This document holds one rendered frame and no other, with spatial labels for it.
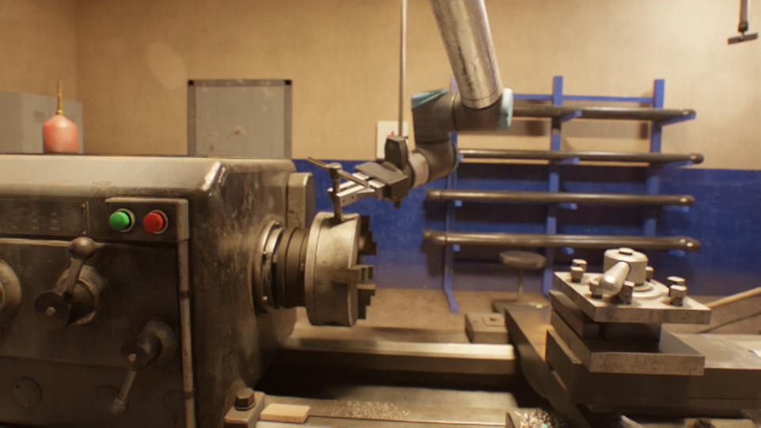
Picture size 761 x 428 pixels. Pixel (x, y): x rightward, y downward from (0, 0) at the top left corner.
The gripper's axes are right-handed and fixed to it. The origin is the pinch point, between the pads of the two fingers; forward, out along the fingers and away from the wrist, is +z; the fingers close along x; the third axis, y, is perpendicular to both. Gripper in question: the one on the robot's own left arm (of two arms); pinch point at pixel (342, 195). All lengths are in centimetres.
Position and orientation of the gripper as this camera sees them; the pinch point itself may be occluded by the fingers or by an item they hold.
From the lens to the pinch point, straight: 78.2
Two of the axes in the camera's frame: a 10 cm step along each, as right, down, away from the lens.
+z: -7.6, 3.0, -5.7
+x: -6.4, -3.1, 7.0
